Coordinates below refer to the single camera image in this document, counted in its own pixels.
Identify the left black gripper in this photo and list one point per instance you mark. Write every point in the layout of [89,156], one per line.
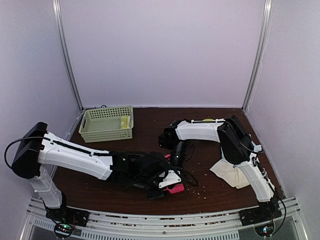
[152,195]

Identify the pink towel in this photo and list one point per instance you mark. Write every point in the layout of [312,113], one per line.
[174,188]

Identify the green lemon pattern towel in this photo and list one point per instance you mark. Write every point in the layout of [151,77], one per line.
[125,122]

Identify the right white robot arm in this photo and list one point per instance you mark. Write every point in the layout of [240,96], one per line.
[237,149]

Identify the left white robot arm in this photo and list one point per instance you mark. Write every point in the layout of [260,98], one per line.
[28,156]

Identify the lime green bowl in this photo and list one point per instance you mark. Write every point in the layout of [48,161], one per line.
[208,120]

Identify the light blue towel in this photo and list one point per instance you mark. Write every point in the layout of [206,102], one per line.
[223,156]

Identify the green perforated plastic basket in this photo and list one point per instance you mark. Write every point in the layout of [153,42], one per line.
[103,124]

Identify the cream white towel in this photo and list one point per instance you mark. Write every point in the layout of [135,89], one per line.
[233,176]

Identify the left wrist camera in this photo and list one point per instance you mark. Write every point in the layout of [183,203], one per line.
[169,178]

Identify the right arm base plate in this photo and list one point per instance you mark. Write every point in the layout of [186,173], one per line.
[261,219]

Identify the right aluminium frame post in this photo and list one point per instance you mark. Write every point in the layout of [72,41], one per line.
[261,47]

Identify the aluminium frame post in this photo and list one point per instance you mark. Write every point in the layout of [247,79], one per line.
[261,47]
[65,53]

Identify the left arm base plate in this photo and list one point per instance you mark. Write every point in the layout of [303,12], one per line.
[66,220]

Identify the left aluminium frame post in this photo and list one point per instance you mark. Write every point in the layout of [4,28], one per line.
[65,53]

